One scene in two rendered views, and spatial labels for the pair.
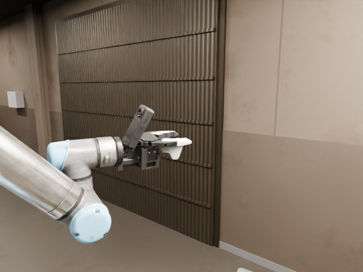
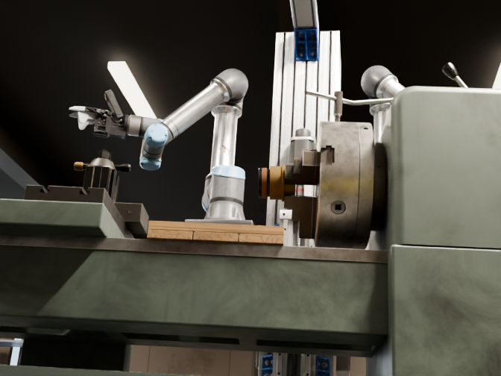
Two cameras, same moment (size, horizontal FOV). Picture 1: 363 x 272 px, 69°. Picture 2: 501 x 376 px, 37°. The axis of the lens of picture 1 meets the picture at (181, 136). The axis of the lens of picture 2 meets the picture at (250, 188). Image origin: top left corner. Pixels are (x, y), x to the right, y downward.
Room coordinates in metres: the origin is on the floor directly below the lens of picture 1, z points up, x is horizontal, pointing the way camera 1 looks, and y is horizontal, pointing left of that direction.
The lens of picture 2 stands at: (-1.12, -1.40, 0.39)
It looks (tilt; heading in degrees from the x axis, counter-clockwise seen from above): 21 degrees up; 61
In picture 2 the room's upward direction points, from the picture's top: 4 degrees clockwise
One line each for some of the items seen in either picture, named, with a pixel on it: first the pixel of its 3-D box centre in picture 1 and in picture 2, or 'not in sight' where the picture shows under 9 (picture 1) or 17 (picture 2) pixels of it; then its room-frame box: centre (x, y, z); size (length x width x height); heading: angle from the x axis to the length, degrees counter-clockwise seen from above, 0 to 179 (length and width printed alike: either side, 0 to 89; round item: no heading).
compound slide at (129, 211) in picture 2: not in sight; (105, 217); (-0.55, 0.37, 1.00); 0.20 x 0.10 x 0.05; 148
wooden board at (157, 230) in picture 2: not in sight; (221, 255); (-0.33, 0.14, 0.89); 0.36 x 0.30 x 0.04; 58
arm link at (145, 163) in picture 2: not in sight; (151, 151); (-0.24, 0.91, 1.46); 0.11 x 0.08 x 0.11; 73
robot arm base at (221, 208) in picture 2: not in sight; (225, 216); (-0.02, 0.72, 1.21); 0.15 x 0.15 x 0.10
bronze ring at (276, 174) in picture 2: not in sight; (276, 183); (-0.22, 0.07, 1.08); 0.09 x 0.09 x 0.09; 59
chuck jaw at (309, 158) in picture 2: not in sight; (309, 167); (-0.21, -0.04, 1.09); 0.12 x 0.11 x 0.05; 58
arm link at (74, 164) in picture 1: (73, 157); not in sight; (0.61, 0.26, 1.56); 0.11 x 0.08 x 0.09; 120
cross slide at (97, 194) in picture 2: not in sight; (86, 226); (-0.61, 0.33, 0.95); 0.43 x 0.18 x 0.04; 58
